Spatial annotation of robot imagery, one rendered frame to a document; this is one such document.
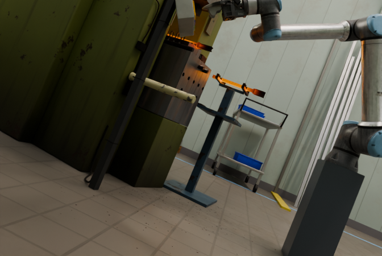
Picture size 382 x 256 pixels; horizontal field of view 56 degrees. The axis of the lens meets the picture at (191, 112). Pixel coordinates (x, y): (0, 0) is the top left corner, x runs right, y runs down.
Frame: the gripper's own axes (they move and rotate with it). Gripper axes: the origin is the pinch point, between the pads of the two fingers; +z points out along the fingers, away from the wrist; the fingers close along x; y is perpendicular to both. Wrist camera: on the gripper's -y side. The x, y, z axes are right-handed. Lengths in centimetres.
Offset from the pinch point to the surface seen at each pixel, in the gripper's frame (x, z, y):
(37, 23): 53, 102, -21
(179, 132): 76, 22, 60
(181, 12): -6.9, 11.8, 3.6
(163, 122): 51, 30, 52
